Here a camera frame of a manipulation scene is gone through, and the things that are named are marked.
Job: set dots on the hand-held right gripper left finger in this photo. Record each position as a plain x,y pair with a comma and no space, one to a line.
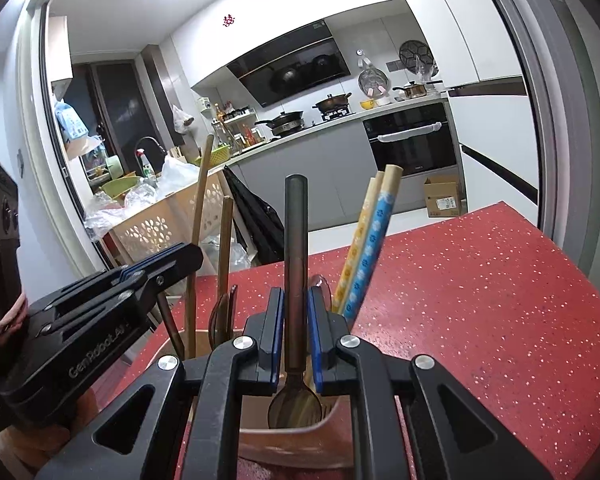
278,330

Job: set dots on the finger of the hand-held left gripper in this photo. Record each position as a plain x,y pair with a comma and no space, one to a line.
175,272
170,255

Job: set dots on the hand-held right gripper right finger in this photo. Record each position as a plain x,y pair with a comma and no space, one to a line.
314,340

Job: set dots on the dark brown chopstick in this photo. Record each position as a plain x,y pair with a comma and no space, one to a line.
172,325

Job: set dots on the plain bamboo chopstick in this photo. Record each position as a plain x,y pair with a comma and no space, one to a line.
200,210
225,240

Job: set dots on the beige utensil holder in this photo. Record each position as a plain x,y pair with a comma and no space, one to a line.
300,440

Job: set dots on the yellow patterned chopstick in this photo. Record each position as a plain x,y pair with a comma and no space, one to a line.
355,240

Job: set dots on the blue patterned chopstick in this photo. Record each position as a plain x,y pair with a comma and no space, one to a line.
375,230

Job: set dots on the person's left forearm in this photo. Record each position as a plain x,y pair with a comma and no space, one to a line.
5,322

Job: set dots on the beige plastic storage cart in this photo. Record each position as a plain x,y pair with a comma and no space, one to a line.
145,230

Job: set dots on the green basin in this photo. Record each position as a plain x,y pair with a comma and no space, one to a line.
117,187

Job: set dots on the black bag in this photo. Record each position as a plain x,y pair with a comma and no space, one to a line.
257,220

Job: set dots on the green basket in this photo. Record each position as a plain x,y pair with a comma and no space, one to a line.
215,155

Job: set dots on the black kitchen faucet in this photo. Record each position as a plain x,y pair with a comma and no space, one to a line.
150,142

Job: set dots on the hanging plastic bag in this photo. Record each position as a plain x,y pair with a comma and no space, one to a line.
182,120

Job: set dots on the blue bag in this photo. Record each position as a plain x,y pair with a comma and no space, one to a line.
70,122

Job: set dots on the grey kitchen counter cabinet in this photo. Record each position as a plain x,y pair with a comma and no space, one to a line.
325,170

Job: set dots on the black wok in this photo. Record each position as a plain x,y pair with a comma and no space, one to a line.
285,122

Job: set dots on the cardboard box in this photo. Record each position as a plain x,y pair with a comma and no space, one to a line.
442,197

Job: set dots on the gas stove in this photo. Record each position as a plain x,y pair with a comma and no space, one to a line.
337,116

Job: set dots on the built-in black oven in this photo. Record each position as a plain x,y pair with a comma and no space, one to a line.
412,145

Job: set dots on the black range hood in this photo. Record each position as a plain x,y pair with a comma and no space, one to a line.
290,67

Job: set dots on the black cooking pot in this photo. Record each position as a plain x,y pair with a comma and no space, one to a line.
332,102

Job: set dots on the yellow bowl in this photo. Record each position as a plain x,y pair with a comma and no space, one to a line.
367,104

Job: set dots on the round metal steamer rack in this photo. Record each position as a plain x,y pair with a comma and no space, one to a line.
373,81

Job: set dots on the metal saucepan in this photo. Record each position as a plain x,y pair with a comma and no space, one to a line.
415,91

